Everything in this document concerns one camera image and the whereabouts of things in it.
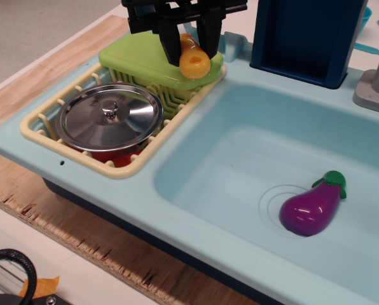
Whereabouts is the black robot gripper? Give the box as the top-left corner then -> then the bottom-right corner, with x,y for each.
121,1 -> 247,67

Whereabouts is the yellow handled white toy knife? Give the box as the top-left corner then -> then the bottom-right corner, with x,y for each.
179,33 -> 210,79

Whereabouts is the green plastic cutting board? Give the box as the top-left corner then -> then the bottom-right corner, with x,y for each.
99,32 -> 226,90

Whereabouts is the wooden base board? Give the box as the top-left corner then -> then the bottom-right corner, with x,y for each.
0,12 -> 251,304

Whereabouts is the light blue plate holder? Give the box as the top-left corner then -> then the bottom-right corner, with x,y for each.
218,32 -> 248,63

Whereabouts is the cream dish rack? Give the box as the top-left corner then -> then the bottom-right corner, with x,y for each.
20,64 -> 226,179

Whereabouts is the steel pot lid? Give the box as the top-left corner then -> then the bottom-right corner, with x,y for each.
55,82 -> 163,152

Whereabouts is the dark blue back panel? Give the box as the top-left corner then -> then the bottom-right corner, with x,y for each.
250,0 -> 367,89

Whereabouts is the red pot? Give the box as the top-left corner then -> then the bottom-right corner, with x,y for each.
57,139 -> 144,168

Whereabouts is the light blue toy sink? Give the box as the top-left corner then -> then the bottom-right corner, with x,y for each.
0,44 -> 379,304

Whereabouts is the blue plastic utensil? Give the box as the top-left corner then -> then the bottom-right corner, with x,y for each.
354,43 -> 379,55

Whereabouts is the blue plastic cup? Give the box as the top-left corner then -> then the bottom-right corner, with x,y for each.
359,7 -> 372,34

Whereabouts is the purple toy eggplant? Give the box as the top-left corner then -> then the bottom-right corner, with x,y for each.
279,170 -> 347,236

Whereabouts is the orange tape piece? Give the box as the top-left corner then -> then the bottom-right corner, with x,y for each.
18,276 -> 60,299

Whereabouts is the black braided cable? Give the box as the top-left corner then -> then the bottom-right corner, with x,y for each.
0,248 -> 38,305

